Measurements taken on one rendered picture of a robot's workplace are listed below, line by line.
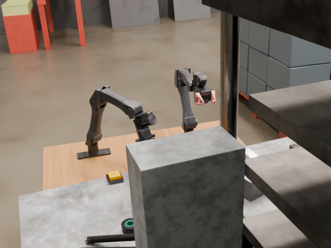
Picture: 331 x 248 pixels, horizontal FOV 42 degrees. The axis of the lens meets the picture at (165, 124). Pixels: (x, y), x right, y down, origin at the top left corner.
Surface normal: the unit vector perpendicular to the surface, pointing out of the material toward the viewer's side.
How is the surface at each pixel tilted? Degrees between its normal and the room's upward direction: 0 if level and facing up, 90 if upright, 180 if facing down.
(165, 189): 90
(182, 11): 78
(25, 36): 90
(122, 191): 0
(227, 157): 90
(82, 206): 0
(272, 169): 0
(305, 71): 90
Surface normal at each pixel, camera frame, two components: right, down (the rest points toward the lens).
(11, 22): 0.19, 0.41
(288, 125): -0.94, 0.18
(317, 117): -0.05, -0.91
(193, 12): 0.23, 0.21
